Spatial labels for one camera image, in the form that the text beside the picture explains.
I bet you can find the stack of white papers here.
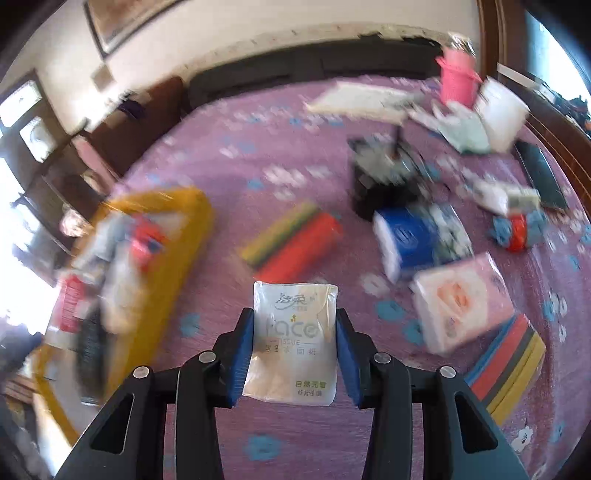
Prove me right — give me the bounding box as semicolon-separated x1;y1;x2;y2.
307;80;426;125

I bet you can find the pink thermos bottle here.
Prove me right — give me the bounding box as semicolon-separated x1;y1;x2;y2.
436;39;481;109

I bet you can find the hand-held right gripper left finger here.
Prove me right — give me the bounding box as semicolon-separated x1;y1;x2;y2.
55;307;254;480

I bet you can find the white plastic jar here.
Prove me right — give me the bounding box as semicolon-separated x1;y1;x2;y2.
475;76;531;153

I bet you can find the red and blue small item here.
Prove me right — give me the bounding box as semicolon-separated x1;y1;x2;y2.
492;210;548;252

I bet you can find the wooden window ledge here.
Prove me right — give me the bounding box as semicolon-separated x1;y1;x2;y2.
496;60;591;158

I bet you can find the blue tissue pack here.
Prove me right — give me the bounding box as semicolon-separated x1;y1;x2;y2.
373;203;474;282

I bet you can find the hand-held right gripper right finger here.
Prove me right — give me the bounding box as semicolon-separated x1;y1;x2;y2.
336;307;532;480

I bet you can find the clutter of small ledge items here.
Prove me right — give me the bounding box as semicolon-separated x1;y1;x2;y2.
549;88;591;130

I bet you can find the black smartphone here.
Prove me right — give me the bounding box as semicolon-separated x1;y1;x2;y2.
515;141;568;210

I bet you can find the white and green small packet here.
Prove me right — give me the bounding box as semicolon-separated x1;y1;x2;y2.
471;178;541;215

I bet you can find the black electric motor with wires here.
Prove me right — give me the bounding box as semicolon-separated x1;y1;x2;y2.
348;124;430;217

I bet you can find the dark wooden cabinet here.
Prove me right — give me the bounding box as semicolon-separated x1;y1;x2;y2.
0;69;121;282

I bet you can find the framed wall picture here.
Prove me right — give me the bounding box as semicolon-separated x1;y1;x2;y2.
83;0;185;58

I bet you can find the white pocket tissue packet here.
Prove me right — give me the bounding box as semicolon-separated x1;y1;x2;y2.
242;280;339;407

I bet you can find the pink tissue pack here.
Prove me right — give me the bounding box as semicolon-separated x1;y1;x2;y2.
411;253;515;355

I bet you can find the striped sponge pack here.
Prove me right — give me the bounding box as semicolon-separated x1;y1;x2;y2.
464;314;546;414
240;202;343;282

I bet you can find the white and green glove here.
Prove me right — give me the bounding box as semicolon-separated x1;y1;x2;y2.
431;102;490;155

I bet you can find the yellow storage box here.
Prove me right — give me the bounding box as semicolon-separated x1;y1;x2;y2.
34;187;215;448

